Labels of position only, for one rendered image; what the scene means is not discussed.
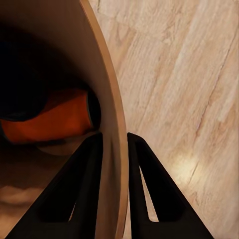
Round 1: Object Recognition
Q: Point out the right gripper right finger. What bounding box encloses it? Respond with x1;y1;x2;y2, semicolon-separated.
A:
127;132;214;239

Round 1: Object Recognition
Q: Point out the can of soda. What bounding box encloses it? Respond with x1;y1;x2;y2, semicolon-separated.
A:
0;87;97;144
0;36;48;121

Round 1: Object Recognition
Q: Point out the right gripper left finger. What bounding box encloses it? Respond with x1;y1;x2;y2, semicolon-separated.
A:
5;132;103;239

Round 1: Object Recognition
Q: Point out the trash can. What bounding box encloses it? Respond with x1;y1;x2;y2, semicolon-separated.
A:
0;0;129;239

